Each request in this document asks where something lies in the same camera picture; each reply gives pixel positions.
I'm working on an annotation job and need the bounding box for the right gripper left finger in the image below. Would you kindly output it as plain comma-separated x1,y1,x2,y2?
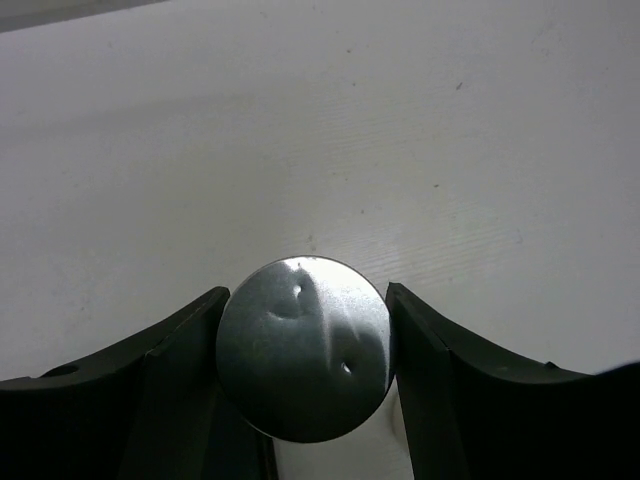
1,287,273,479

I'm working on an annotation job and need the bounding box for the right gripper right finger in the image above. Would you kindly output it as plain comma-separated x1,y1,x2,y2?
386,283,639,479

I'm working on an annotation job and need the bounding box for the silver-lid bead jar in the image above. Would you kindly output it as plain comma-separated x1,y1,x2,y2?
215,255,395,479

